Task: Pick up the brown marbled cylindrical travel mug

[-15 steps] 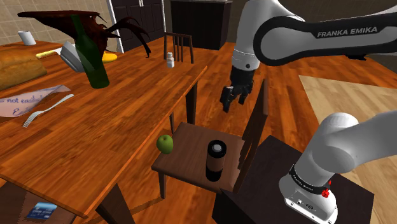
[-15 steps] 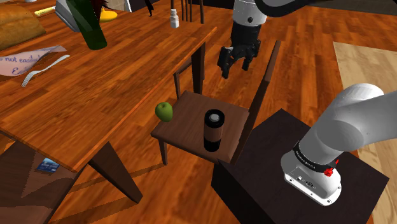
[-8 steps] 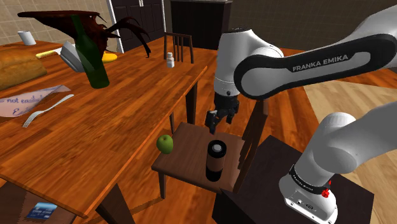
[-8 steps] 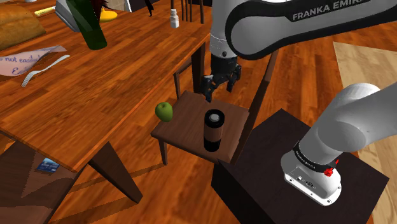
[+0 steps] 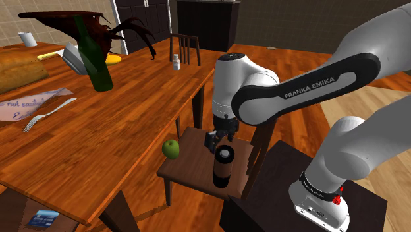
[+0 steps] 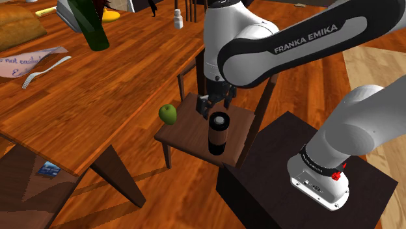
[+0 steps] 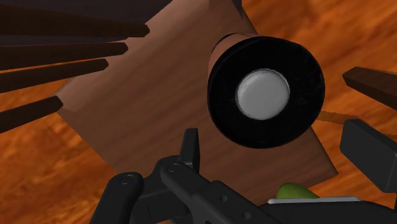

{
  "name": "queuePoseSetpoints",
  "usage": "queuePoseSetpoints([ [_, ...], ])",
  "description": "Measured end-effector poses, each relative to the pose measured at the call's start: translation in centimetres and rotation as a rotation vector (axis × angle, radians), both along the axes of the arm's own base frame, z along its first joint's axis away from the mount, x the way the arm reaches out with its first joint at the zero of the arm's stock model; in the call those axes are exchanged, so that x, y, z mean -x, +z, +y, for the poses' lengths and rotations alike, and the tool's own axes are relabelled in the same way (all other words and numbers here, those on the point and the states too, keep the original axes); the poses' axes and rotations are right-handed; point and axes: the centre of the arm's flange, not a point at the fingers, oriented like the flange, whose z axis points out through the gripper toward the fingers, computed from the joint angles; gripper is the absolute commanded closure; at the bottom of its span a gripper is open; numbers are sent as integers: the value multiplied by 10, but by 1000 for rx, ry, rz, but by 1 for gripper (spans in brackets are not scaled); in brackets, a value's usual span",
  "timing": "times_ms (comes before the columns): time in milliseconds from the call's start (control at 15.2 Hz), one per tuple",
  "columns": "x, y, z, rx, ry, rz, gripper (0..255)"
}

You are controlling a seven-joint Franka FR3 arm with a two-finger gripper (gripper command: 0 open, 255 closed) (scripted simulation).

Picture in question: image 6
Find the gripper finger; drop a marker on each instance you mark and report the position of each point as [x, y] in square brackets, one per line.
[229, 99]
[204, 107]

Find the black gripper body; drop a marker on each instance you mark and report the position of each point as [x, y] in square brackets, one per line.
[219, 88]

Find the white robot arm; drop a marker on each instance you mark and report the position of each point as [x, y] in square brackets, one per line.
[345, 126]

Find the black and brown cylinder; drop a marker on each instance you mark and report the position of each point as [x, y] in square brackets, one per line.
[218, 136]

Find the brown wooden chair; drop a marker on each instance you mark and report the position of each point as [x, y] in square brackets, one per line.
[187, 136]

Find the green apple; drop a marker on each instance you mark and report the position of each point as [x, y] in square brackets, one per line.
[168, 114]

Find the small white bottle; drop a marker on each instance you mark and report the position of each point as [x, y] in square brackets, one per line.
[178, 19]

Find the dark wooden chair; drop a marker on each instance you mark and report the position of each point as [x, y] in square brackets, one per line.
[191, 9]

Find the dark robot stand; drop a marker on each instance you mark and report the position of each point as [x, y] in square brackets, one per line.
[269, 190]

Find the wooden table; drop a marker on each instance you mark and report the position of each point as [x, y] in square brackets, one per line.
[95, 95]

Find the dark green bottle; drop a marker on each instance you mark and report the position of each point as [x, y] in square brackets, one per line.
[93, 30]

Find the silver fork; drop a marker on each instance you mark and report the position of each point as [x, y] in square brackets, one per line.
[41, 73]

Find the white grey appliance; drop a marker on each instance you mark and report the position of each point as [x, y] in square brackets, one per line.
[65, 14]

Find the blue card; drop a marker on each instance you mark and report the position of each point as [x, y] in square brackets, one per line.
[48, 169]

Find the paper note with writing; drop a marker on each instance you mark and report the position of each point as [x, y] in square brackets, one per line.
[22, 61]

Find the brown bread loaf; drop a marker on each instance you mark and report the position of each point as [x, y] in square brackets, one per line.
[17, 28]

